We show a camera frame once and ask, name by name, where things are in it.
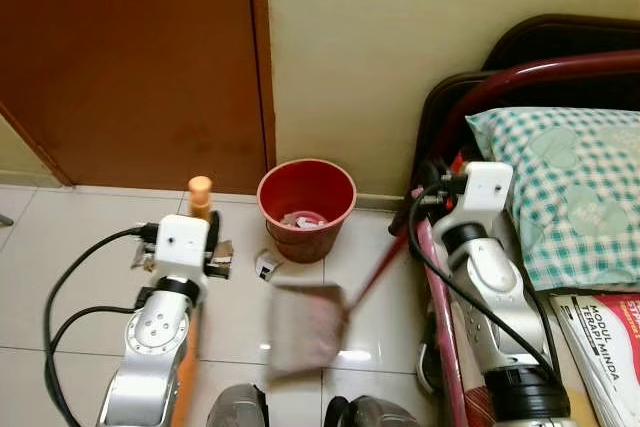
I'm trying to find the orange broom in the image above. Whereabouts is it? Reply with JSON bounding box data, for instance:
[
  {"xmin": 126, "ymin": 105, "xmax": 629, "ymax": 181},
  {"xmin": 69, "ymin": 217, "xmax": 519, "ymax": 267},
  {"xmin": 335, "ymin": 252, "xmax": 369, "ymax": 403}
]
[{"xmin": 168, "ymin": 175, "xmax": 215, "ymax": 427}]

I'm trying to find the grey dustpan with red handle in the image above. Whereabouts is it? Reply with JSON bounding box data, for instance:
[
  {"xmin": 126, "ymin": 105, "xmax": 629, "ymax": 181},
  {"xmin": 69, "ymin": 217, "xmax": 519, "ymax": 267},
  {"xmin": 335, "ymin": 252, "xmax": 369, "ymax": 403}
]
[{"xmin": 266, "ymin": 231, "xmax": 412, "ymax": 378}]

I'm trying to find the small white floor scrap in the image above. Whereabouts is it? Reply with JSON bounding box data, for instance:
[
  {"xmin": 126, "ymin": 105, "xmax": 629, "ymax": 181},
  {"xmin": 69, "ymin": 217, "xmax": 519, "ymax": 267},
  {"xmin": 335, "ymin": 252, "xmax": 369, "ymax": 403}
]
[{"xmin": 254, "ymin": 253, "xmax": 284, "ymax": 282}]

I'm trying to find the brown cardboard scrap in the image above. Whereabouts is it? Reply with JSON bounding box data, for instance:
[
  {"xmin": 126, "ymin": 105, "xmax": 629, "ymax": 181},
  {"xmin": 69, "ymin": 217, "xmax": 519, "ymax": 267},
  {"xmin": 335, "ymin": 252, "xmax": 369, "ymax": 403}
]
[{"xmin": 213, "ymin": 240, "xmax": 236, "ymax": 267}]

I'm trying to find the crumpled silvery paper scrap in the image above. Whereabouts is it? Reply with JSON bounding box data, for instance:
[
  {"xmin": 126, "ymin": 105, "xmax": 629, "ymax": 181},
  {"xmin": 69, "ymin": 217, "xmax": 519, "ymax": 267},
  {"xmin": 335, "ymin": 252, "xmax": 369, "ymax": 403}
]
[{"xmin": 129, "ymin": 245, "xmax": 158, "ymax": 272}]

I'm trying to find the red plastic bucket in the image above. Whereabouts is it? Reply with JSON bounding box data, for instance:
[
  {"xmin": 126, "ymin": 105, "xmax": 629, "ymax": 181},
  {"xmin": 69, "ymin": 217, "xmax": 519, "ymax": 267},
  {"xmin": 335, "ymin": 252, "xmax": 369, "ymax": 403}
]
[{"xmin": 257, "ymin": 158, "xmax": 358, "ymax": 265}]

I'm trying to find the crumpled white paper trash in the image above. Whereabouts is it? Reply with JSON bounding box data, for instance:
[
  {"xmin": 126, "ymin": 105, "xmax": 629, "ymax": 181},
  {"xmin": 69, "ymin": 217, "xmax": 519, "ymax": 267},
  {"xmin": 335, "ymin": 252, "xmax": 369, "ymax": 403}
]
[{"xmin": 280, "ymin": 209, "xmax": 332, "ymax": 231}]

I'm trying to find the grey robot left leg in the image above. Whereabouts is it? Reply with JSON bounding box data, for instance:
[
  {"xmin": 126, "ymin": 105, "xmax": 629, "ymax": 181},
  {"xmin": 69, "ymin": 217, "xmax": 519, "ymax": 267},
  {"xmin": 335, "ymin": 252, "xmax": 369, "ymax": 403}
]
[{"xmin": 204, "ymin": 383, "xmax": 270, "ymax": 427}]

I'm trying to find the grey robot leg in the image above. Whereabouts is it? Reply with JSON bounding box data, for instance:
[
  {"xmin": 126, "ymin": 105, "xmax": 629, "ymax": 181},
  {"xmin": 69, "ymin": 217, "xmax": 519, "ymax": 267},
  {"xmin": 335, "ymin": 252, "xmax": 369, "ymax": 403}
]
[
  {"xmin": 204, "ymin": 383, "xmax": 270, "ymax": 427},
  {"xmin": 323, "ymin": 394, "xmax": 423, "ymax": 427}
]

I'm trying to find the green checked pillow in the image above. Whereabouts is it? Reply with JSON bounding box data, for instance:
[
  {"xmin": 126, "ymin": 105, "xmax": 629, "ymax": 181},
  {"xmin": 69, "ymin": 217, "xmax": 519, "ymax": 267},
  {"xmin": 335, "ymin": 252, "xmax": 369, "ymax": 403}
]
[{"xmin": 465, "ymin": 106, "xmax": 640, "ymax": 292}]

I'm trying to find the black headboard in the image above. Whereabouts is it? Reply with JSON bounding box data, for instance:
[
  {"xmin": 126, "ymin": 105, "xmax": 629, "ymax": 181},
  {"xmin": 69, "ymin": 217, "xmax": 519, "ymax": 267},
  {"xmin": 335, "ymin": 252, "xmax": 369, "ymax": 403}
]
[{"xmin": 482, "ymin": 13, "xmax": 640, "ymax": 74}]

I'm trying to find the brown wooden door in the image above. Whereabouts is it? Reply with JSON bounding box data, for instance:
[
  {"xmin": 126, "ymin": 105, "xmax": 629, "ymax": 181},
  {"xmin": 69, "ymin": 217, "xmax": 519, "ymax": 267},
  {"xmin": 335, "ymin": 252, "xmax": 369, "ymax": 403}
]
[{"xmin": 0, "ymin": 0, "xmax": 277, "ymax": 194}]

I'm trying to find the grey robot right leg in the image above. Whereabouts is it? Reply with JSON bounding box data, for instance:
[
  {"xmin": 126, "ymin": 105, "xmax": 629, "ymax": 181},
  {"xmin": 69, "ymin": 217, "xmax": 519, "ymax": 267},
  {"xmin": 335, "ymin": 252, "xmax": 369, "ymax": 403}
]
[{"xmin": 323, "ymin": 394, "xmax": 423, "ymax": 427}]

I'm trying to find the white and red book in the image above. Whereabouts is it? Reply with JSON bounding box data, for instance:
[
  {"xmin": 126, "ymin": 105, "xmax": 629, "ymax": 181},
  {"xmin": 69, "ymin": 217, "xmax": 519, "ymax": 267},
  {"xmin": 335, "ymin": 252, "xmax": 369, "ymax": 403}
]
[{"xmin": 549, "ymin": 291, "xmax": 640, "ymax": 427}]

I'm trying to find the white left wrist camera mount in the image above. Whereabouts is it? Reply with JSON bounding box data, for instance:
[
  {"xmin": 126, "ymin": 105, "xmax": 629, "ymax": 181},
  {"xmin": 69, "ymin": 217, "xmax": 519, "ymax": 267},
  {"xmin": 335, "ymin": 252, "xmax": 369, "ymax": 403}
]
[{"xmin": 152, "ymin": 213, "xmax": 212, "ymax": 284}]

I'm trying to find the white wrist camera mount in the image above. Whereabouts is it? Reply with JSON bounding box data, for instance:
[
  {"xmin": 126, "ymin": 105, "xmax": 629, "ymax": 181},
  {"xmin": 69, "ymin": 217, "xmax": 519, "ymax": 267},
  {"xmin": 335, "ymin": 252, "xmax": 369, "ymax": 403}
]
[
  {"xmin": 152, "ymin": 213, "xmax": 212, "ymax": 284},
  {"xmin": 459, "ymin": 161, "xmax": 515, "ymax": 218}
]

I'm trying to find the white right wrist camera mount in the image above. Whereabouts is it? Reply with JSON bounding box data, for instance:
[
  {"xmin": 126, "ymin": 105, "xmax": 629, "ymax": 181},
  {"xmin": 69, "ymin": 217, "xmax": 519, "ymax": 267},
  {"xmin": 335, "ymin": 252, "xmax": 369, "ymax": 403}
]
[{"xmin": 459, "ymin": 161, "xmax": 515, "ymax": 218}]

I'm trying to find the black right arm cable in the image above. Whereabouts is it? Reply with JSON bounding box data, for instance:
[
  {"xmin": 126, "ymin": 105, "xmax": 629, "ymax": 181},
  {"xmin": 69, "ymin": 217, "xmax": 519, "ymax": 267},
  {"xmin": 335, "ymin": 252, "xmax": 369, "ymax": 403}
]
[{"xmin": 406, "ymin": 183, "xmax": 563, "ymax": 380}]

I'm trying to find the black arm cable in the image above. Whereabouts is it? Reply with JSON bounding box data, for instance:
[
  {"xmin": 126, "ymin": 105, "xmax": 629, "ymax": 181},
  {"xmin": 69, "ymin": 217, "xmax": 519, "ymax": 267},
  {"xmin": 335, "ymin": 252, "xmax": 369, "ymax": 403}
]
[
  {"xmin": 43, "ymin": 226, "xmax": 162, "ymax": 427},
  {"xmin": 406, "ymin": 183, "xmax": 563, "ymax": 380}
]

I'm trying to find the dark red metal bed frame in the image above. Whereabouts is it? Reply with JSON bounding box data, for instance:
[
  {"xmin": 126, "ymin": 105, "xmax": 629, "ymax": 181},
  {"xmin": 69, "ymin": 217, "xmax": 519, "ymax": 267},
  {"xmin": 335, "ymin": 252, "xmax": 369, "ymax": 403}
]
[{"xmin": 389, "ymin": 48, "xmax": 640, "ymax": 239}]

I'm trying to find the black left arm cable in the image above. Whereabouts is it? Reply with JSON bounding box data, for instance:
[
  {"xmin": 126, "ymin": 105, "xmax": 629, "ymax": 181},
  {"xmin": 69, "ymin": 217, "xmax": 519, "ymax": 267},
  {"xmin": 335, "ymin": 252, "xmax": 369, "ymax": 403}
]
[{"xmin": 43, "ymin": 226, "xmax": 162, "ymax": 427}]

